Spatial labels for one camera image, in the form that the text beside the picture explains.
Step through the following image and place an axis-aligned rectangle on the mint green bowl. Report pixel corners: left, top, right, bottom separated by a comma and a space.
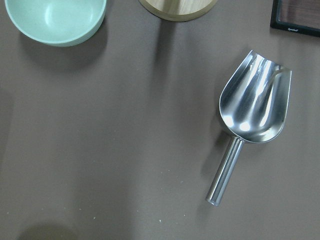
4, 0, 107, 47

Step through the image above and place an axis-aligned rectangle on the wooden cup tree stand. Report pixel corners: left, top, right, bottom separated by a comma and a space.
139, 0, 218, 22

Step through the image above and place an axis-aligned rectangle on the black framed tray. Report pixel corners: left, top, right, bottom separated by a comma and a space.
270, 0, 320, 37

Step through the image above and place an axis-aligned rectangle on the steel ice scoop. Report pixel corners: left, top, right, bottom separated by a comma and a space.
206, 50, 292, 207

